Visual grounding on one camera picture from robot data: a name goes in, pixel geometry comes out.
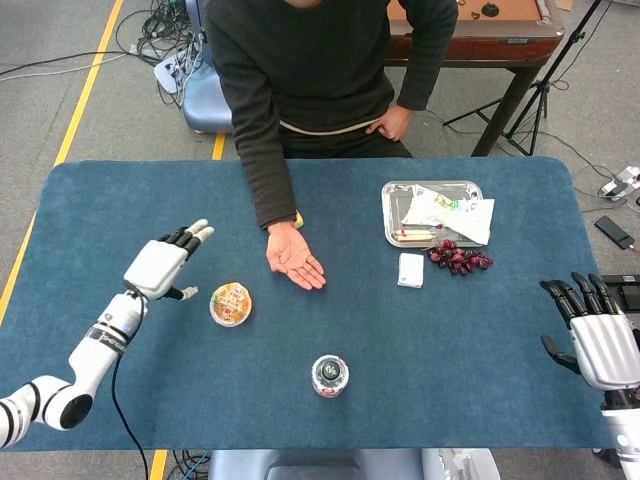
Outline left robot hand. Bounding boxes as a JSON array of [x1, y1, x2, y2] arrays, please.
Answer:
[[122, 218, 216, 302]]

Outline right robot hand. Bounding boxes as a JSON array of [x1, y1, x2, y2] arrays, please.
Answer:
[[538, 271, 640, 392]]

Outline tangled black cables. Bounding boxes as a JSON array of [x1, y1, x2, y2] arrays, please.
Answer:
[[115, 0, 206, 109]]

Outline blue chair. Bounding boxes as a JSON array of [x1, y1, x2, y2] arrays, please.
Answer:
[[180, 0, 234, 135]]

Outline black phone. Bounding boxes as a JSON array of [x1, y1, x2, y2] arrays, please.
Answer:
[[594, 215, 636, 250]]

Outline black device box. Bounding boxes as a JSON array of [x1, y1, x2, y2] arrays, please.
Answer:
[[601, 273, 640, 314]]

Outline white power strip with plugs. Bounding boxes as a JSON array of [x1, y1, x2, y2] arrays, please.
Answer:
[[152, 53, 194, 95]]

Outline red grape bunch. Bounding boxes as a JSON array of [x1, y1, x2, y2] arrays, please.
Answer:
[[426, 239, 495, 276]]

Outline person's hand on hip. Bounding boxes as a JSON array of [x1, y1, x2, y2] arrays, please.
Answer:
[[364, 105, 415, 143]]

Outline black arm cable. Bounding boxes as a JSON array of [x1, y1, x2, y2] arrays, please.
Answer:
[[110, 352, 151, 480]]

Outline dark sleeved bent arm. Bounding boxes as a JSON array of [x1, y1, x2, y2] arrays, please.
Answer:
[[397, 0, 460, 112]]

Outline round snack cup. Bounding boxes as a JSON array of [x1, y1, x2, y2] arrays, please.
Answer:
[[208, 282, 254, 327]]

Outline person's dark sweater torso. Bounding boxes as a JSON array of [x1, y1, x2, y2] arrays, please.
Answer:
[[203, 0, 416, 160]]

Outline white plastic snack wrapper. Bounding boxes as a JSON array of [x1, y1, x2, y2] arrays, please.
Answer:
[[399, 183, 496, 247]]

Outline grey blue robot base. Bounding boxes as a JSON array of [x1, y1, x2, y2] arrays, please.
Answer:
[[207, 448, 501, 480]]

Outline person's open hand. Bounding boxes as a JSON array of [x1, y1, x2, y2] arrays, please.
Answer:
[[264, 219, 327, 291]]

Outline blue table mat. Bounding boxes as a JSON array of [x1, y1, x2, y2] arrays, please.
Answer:
[[0, 157, 614, 452]]

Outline beige wafer sticks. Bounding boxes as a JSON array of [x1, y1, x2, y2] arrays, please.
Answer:
[[392, 228, 435, 245]]

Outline dark sleeved forearm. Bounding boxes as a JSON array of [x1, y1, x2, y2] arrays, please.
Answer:
[[233, 112, 300, 232]]

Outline rectangular metal tray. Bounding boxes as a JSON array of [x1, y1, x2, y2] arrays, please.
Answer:
[[381, 180, 487, 249]]

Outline black tripod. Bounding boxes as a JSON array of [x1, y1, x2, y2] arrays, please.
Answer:
[[442, 0, 606, 157]]

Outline black capped water bottle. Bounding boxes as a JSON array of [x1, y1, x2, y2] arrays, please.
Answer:
[[310, 354, 351, 400]]

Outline small white box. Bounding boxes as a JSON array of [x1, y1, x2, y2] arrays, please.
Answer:
[[397, 252, 425, 290]]

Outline brown pool table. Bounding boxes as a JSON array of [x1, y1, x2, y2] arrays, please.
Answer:
[[384, 0, 566, 157]]

